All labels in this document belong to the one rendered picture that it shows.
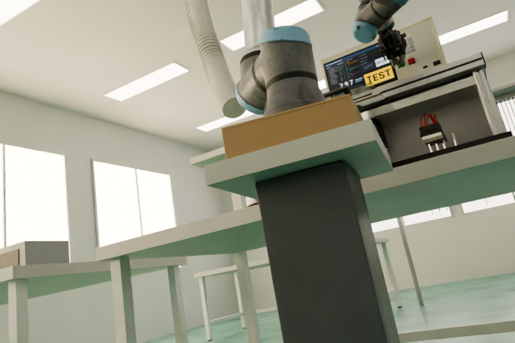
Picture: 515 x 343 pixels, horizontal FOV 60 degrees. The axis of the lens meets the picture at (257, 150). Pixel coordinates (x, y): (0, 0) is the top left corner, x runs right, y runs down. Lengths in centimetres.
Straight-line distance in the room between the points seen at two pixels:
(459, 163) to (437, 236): 672
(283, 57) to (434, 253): 711
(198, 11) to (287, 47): 236
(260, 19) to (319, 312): 73
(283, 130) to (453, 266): 714
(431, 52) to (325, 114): 92
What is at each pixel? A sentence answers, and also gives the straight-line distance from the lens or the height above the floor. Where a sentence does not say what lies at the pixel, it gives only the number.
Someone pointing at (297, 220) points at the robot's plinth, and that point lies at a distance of 84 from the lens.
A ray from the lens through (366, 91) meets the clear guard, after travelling 144.
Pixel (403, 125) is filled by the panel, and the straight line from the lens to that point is 180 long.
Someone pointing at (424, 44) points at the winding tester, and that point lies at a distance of 175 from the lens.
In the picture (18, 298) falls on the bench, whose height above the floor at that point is 63.
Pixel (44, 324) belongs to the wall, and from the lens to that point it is 602.
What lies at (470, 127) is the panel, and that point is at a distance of 177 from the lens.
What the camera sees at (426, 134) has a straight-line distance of 156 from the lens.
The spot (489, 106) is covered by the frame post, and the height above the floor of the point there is 92.
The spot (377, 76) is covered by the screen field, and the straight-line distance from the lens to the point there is 174.
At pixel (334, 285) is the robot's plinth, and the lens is 83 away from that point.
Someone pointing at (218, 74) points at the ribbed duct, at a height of 183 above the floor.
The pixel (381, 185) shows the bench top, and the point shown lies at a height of 71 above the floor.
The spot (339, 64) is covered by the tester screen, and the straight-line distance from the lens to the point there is 180.
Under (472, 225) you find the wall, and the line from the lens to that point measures 789.
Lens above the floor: 52
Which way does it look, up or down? 16 degrees up
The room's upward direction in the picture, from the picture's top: 10 degrees counter-clockwise
